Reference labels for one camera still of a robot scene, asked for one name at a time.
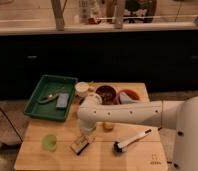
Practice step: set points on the dark brown bowl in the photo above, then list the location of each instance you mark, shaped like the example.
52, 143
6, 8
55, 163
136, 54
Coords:
107, 93

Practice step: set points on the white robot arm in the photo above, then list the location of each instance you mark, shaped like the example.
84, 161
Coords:
179, 115

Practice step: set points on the green handled utensil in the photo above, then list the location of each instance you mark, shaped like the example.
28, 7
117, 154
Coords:
50, 97

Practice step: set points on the green plastic tray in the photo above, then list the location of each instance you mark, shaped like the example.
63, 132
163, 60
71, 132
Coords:
47, 85

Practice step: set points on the white paper cup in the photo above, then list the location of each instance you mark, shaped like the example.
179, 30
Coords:
82, 89

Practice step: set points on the green plastic cup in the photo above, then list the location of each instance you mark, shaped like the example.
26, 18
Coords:
49, 142

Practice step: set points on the small orange object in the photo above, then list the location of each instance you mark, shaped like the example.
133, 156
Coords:
108, 126

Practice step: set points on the black cabinet counter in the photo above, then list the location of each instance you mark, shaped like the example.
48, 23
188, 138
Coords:
163, 60

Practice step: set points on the grey sponge block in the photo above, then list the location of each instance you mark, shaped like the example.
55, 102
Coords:
62, 100

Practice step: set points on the wooden felt eraser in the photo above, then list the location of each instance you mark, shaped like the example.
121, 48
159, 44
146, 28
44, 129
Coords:
80, 144

